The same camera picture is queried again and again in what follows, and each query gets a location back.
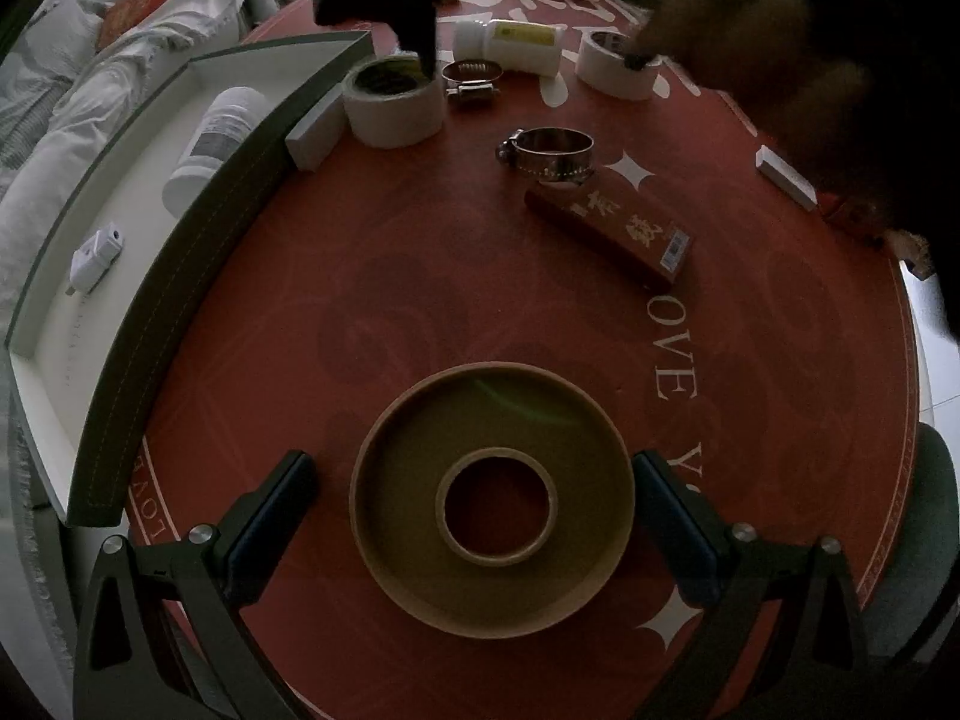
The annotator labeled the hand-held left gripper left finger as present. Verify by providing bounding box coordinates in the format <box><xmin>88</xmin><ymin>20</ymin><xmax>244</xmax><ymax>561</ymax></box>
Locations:
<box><xmin>73</xmin><ymin>450</ymin><xmax>316</xmax><ymax>720</ymax></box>

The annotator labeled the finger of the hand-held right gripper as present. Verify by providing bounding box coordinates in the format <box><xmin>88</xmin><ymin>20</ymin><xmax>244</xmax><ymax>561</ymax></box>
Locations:
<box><xmin>313</xmin><ymin>0</ymin><xmax>458</xmax><ymax>80</ymax></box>

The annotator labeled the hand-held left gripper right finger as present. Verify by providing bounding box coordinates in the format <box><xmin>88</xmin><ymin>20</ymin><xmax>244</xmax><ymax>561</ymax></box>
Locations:
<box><xmin>632</xmin><ymin>450</ymin><xmax>893</xmax><ymax>720</ymax></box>

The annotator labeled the white tape roll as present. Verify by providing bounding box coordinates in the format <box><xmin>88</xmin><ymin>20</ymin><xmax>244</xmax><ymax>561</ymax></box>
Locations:
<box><xmin>576</xmin><ymin>30</ymin><xmax>665</xmax><ymax>102</ymax></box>
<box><xmin>343</xmin><ymin>54</ymin><xmax>449</xmax><ymax>149</ymax></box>

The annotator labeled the large brown tape roll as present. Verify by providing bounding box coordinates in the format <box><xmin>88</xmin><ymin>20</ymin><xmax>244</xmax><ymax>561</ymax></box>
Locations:
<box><xmin>349</xmin><ymin>362</ymin><xmax>637</xmax><ymax>640</ymax></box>

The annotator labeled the large metal hose clamp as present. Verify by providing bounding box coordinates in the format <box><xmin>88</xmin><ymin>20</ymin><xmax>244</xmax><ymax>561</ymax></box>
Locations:
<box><xmin>495</xmin><ymin>127</ymin><xmax>597</xmax><ymax>185</ymax></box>

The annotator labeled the grey storage box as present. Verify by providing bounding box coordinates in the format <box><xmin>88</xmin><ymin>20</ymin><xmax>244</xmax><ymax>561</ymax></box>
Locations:
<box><xmin>6</xmin><ymin>31</ymin><xmax>374</xmax><ymax>527</ymax></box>

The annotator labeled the person's right hand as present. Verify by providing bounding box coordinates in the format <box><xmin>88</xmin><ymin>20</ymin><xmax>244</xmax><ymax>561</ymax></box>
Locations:
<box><xmin>645</xmin><ymin>0</ymin><xmax>875</xmax><ymax>158</ymax></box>

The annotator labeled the white rectangular block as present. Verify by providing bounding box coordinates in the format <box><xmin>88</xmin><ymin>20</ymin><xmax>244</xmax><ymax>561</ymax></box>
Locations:
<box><xmin>285</xmin><ymin>86</ymin><xmax>353</xmax><ymax>171</ymax></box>

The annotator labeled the white bottle yellow label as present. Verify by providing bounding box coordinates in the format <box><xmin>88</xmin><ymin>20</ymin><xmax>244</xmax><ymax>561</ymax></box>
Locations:
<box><xmin>454</xmin><ymin>17</ymin><xmax>562</xmax><ymax>80</ymax></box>

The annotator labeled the small white box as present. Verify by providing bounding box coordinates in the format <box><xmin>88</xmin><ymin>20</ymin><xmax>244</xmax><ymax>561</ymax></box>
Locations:
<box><xmin>756</xmin><ymin>145</ymin><xmax>818</xmax><ymax>211</ymax></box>

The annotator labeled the white bottle grey label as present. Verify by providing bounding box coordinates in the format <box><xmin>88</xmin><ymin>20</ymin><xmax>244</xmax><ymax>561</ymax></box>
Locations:
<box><xmin>163</xmin><ymin>87</ymin><xmax>269</xmax><ymax>220</ymax></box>

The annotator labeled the green chair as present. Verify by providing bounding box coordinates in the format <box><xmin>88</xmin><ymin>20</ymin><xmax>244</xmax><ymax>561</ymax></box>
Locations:
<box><xmin>862</xmin><ymin>420</ymin><xmax>960</xmax><ymax>668</ymax></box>

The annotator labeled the red packet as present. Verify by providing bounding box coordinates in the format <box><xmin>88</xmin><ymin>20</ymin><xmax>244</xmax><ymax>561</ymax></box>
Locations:
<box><xmin>97</xmin><ymin>0</ymin><xmax>185</xmax><ymax>50</ymax></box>

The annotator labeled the red round table mat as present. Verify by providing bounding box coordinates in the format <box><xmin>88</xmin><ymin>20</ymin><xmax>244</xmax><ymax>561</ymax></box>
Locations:
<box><xmin>124</xmin><ymin>0</ymin><xmax>920</xmax><ymax>720</ymax></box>

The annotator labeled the white plug adapter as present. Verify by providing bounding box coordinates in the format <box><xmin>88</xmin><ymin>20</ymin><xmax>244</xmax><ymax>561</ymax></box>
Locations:
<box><xmin>66</xmin><ymin>223</ymin><xmax>125</xmax><ymax>296</ymax></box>

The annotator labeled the long red box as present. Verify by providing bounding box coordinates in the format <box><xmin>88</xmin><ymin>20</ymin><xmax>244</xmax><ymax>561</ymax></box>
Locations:
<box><xmin>525</xmin><ymin>184</ymin><xmax>695</xmax><ymax>293</ymax></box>

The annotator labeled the white bedding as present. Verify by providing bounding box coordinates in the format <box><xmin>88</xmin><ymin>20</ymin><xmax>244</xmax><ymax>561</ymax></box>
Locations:
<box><xmin>0</xmin><ymin>0</ymin><xmax>282</xmax><ymax>316</ymax></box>

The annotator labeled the small metal hose clamp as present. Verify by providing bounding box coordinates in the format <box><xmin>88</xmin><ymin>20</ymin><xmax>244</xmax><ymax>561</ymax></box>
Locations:
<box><xmin>441</xmin><ymin>58</ymin><xmax>502</xmax><ymax>107</ymax></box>

